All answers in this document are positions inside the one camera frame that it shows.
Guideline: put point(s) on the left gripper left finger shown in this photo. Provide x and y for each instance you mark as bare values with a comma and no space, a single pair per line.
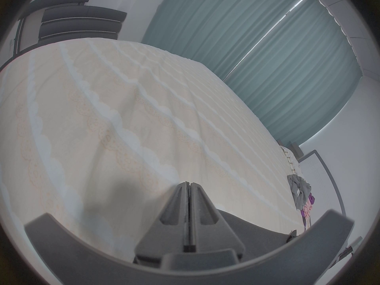
169,239

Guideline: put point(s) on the blue-green curtain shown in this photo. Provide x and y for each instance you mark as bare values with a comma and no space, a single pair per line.
297,79
213,25

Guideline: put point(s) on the grey bedside table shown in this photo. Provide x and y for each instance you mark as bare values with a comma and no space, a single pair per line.
292,147

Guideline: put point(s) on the pile of clothes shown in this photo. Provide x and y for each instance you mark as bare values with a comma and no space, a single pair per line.
307,211

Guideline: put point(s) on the black long-sleeved top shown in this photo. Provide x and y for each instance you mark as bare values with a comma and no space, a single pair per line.
252,233

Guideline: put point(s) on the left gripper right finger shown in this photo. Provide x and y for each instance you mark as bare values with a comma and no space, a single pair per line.
210,239

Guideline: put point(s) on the bed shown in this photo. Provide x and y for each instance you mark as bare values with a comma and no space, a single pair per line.
133,114

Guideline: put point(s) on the white printed pillow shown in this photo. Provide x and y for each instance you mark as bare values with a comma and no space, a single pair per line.
289,159

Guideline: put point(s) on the black chest of drawers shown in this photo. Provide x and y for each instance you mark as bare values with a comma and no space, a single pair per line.
80,25

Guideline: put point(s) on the grey garment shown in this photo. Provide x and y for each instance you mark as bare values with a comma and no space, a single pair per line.
299,191

